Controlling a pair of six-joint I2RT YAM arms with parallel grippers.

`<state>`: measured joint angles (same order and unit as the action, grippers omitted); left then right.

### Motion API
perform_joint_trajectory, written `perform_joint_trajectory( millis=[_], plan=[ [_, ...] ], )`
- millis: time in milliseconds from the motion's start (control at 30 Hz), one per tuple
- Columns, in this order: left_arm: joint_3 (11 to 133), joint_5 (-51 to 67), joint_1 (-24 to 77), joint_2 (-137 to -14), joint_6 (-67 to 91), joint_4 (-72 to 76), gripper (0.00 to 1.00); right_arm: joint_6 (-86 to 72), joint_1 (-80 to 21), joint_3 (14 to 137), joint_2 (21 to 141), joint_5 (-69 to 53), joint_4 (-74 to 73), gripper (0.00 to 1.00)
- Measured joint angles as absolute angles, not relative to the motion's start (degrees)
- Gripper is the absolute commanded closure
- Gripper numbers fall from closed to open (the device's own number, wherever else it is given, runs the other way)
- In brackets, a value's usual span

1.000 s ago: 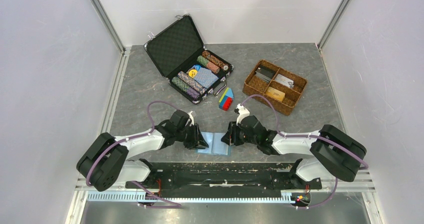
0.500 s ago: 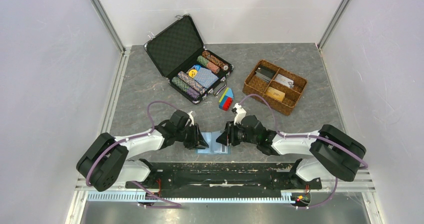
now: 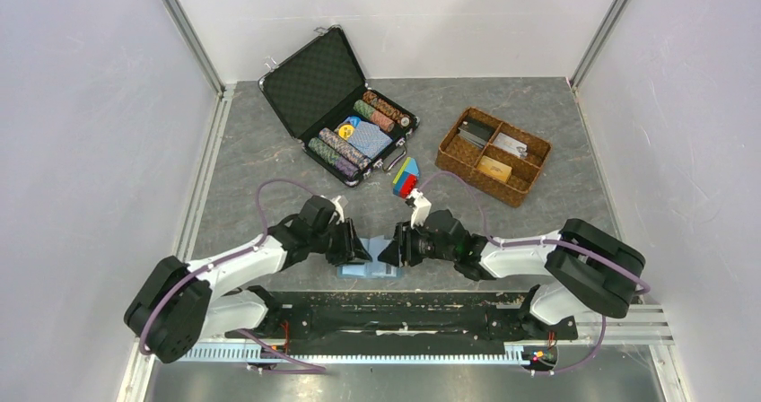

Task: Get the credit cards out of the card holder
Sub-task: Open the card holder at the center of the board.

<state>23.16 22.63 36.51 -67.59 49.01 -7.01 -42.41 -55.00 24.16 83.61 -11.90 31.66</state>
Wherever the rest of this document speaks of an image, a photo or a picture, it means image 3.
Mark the colourful toy brick block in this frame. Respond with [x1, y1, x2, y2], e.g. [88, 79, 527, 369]
[392, 157, 420, 199]

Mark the woven wicker basket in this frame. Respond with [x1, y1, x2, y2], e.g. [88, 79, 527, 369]
[435, 107, 552, 207]

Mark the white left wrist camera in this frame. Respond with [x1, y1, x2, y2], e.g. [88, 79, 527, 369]
[329, 196, 348, 223]

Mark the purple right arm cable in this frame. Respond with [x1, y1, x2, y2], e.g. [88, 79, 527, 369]
[418, 170, 652, 377]

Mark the yellow dealer chip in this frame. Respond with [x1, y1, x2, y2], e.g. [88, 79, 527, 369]
[337, 124, 354, 140]

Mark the green purple chip stack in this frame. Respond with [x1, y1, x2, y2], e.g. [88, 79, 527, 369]
[308, 137, 359, 178]

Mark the white cable duct rail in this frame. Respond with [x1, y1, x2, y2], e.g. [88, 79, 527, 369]
[180, 341, 557, 366]

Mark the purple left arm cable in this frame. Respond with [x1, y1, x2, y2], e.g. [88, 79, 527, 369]
[137, 179, 325, 356]

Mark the gold VIP card stack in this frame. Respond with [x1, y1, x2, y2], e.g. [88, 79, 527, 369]
[477, 156, 512, 183]

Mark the blue card holder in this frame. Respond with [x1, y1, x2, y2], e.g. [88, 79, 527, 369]
[337, 236, 401, 279]

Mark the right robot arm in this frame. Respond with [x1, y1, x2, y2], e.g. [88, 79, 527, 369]
[379, 210, 650, 337]

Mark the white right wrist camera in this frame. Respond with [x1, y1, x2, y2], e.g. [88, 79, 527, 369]
[405, 188, 432, 228]

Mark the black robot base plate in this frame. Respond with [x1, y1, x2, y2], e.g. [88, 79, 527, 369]
[251, 292, 578, 355]

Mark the brown orange chip stack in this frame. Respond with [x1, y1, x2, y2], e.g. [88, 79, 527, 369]
[363, 91, 412, 127]

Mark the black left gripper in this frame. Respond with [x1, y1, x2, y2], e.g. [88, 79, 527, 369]
[310, 217, 372, 267]

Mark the blue playing card deck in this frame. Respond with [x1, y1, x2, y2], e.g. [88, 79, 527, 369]
[346, 121, 391, 159]

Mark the black poker chip case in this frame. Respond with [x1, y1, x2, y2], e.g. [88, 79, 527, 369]
[258, 24, 420, 188]

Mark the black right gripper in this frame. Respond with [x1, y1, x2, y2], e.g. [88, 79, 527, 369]
[377, 218, 457, 268]

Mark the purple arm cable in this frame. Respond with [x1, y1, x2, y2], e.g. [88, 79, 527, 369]
[418, 170, 652, 377]
[137, 179, 325, 356]

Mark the white card stack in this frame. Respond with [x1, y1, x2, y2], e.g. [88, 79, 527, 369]
[492, 133, 528, 158]

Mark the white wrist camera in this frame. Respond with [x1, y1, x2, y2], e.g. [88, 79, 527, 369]
[329, 196, 348, 223]
[405, 188, 432, 228]

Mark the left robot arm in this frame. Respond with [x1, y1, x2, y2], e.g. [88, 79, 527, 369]
[124, 196, 372, 363]

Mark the green pink chip stack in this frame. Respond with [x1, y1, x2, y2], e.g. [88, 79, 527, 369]
[354, 100, 395, 133]

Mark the dark card stack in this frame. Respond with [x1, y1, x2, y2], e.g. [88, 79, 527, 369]
[458, 117, 495, 149]

